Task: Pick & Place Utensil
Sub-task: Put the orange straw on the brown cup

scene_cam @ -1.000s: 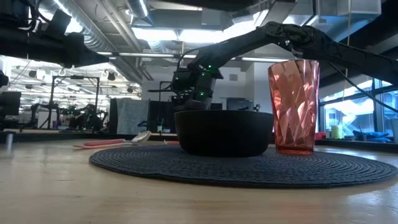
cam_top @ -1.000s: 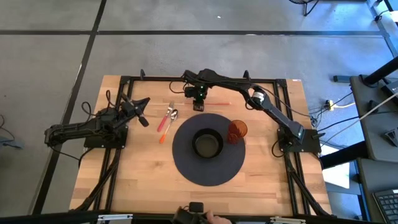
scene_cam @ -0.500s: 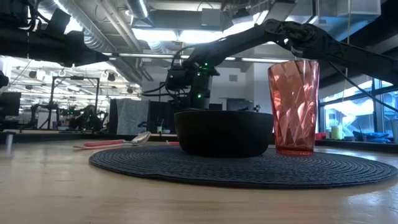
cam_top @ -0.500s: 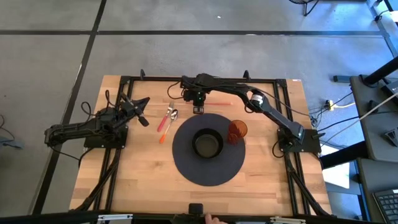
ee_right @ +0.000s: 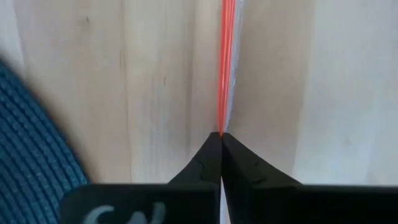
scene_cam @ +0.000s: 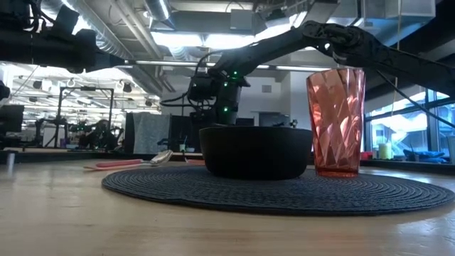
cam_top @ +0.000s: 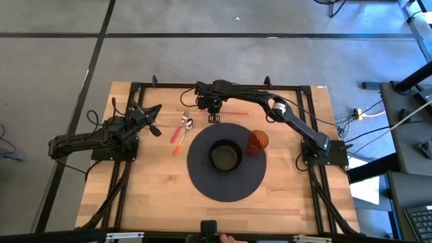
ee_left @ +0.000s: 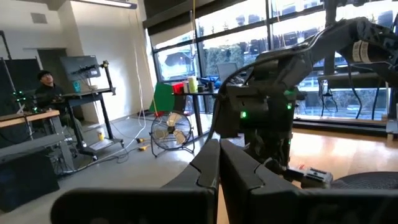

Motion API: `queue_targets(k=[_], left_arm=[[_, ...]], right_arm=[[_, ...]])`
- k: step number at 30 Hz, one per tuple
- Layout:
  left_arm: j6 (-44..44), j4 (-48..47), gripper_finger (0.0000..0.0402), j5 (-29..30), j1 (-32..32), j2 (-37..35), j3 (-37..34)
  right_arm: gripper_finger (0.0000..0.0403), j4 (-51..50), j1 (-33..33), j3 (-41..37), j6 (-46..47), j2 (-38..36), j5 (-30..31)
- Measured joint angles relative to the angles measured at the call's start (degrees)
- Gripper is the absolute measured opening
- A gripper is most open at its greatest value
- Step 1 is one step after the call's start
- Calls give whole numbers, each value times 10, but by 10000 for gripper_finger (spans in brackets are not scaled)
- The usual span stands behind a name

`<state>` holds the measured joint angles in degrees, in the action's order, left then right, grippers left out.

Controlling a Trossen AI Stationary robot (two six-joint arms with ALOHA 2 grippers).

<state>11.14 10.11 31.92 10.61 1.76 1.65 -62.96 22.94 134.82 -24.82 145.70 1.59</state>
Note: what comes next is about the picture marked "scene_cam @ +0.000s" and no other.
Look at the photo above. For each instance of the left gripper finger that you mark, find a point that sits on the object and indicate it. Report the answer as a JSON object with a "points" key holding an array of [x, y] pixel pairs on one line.
{"points": [[110, 61]]}

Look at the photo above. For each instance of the black bowl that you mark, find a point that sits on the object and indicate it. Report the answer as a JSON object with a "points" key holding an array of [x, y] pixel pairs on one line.
{"points": [[256, 153]]}

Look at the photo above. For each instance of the red faceted plastic tumbler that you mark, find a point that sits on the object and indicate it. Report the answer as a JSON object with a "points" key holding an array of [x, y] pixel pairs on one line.
{"points": [[336, 121]]}

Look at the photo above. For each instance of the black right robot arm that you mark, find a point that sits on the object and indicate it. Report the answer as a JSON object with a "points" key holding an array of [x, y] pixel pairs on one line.
{"points": [[277, 48]]}

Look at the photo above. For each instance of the background robot arm on stand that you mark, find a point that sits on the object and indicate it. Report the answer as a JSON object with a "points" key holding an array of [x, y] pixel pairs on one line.
{"points": [[293, 123]]}

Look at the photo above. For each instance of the black track spotlight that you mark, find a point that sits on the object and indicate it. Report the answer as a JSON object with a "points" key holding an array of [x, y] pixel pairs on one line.
{"points": [[148, 103], [37, 84], [127, 87]]}

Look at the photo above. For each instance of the ceiling strip light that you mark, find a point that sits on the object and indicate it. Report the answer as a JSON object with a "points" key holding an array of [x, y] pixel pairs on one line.
{"points": [[302, 68], [160, 63]]}

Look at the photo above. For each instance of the black partition panel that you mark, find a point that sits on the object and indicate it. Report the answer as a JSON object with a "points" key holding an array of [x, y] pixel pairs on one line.
{"points": [[128, 133]]}

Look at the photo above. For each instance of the person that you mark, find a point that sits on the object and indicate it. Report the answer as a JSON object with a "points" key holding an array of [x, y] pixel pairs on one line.
{"points": [[101, 135]]}

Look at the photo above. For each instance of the grey ceiling junction box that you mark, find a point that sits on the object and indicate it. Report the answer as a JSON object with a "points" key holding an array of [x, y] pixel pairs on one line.
{"points": [[241, 19]]}

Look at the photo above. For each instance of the grey teal partition panel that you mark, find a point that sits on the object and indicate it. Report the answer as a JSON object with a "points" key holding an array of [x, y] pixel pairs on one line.
{"points": [[151, 133]]}

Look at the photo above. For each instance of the black monitor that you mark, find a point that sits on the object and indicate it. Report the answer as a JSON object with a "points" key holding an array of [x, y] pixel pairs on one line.
{"points": [[10, 119]]}

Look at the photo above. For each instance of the round dark woven placemat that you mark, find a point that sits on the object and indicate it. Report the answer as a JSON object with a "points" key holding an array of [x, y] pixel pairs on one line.
{"points": [[177, 188]]}

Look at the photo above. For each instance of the small red box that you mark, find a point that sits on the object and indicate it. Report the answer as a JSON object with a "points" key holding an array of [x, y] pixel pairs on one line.
{"points": [[366, 155]]}

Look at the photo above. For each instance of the yellow cylinder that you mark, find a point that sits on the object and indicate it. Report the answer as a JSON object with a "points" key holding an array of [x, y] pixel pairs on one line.
{"points": [[384, 151]]}

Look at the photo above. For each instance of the large window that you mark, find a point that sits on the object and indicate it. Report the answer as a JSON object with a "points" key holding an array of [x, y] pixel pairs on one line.
{"points": [[398, 131]]}

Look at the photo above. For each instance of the blue cloth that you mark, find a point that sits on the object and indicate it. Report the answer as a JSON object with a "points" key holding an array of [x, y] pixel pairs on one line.
{"points": [[426, 156]]}

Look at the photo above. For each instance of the silver corrugated air duct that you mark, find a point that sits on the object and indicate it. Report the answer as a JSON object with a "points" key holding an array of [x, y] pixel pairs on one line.
{"points": [[106, 35]]}

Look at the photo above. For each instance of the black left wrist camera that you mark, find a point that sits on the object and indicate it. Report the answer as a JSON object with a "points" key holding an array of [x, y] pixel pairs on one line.
{"points": [[67, 19]]}

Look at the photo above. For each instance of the black metal frame stand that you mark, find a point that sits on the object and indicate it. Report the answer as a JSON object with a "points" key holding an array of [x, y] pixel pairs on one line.
{"points": [[85, 88]]}

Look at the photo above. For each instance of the grey wall vent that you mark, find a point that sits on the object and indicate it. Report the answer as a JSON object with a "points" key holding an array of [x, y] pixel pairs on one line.
{"points": [[266, 89]]}

